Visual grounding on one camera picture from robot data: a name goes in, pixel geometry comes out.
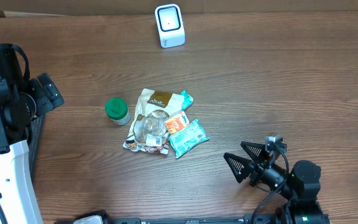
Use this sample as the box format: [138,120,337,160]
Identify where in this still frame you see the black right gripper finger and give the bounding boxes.
[241,141,269,164]
[224,152,254,184]

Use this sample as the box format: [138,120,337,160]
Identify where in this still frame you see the green wet wipes pack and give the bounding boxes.
[169,119,210,159]

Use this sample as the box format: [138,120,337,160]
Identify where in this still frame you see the orange Kleenex tissue pack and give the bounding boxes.
[164,110,190,134]

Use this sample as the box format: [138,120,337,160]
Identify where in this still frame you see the small teal tissue pack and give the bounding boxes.
[180,90,194,111]

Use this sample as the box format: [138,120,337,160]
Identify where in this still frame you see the brown snack packet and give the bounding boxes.
[123,88,184,155]

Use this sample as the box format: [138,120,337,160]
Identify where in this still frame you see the green lidded jar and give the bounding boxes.
[105,98,131,126]

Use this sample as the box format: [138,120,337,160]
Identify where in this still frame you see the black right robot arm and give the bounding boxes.
[224,136,330,224]

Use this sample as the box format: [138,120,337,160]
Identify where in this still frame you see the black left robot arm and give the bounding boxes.
[0,44,65,223]

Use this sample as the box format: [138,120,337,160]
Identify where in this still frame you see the white barcode scanner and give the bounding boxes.
[155,4,186,49]

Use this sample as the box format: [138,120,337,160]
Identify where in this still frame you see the grey plastic mesh basket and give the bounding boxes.
[29,116,45,179]

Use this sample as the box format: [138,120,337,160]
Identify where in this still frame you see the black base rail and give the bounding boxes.
[54,214,331,224]

